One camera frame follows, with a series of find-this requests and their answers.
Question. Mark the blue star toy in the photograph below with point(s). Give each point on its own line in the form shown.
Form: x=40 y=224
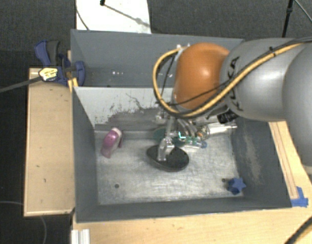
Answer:
x=236 y=186

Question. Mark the grey metal bin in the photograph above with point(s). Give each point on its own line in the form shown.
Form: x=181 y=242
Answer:
x=135 y=182

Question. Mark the pale wood board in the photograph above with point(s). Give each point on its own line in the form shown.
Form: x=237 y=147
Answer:
x=50 y=146

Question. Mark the teal round disc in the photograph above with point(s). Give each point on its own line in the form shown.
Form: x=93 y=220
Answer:
x=158 y=134

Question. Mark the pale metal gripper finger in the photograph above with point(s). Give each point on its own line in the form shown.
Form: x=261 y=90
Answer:
x=162 y=149
x=171 y=145

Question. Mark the clear plastic bottle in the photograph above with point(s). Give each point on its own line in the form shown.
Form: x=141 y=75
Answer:
x=218 y=130

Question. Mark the black oval dish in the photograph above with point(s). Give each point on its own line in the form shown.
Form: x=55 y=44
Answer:
x=177 y=161

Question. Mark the purple and pink toy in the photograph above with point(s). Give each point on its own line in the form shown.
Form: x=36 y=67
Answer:
x=110 y=142

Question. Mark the black cylinder on white bracket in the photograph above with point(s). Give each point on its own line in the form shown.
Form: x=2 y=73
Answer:
x=227 y=117

